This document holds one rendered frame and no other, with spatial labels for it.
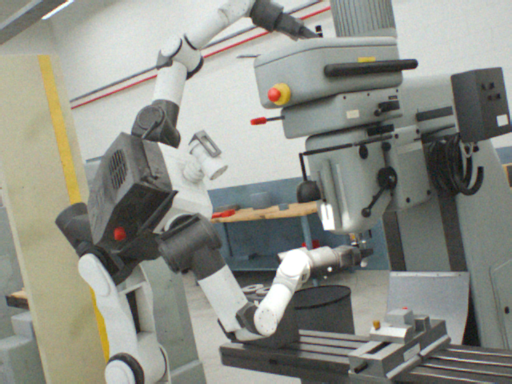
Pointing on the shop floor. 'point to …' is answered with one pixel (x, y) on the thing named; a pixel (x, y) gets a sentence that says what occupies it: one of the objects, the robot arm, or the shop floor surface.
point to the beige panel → (35, 143)
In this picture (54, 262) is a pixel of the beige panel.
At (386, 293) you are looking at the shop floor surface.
